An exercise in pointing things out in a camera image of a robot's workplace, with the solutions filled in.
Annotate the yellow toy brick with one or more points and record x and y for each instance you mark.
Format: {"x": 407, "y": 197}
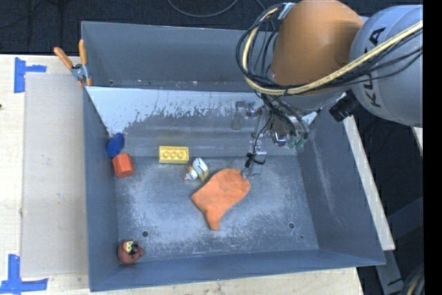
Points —
{"x": 173, "y": 154}

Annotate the grey metal bin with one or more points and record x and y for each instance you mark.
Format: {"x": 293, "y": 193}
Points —
{"x": 165, "y": 204}

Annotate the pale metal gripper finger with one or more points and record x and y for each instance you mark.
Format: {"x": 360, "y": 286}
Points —
{"x": 260, "y": 162}
{"x": 249, "y": 164}

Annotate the red-orange block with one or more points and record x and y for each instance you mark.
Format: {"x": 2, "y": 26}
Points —
{"x": 122, "y": 165}

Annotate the white toy duck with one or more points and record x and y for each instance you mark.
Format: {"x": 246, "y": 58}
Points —
{"x": 198, "y": 170}

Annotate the orange cloth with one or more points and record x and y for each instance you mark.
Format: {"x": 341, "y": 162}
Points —
{"x": 221, "y": 197}

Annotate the pale flat board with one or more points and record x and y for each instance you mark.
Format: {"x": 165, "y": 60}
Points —
{"x": 52, "y": 176}

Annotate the black cylinder on white bracket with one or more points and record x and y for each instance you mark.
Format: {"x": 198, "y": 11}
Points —
{"x": 343, "y": 106}

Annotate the blue disc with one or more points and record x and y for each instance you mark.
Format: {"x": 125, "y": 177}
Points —
{"x": 115, "y": 145}

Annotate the brown toy animal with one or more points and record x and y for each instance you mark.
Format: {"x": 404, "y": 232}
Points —
{"x": 129, "y": 252}

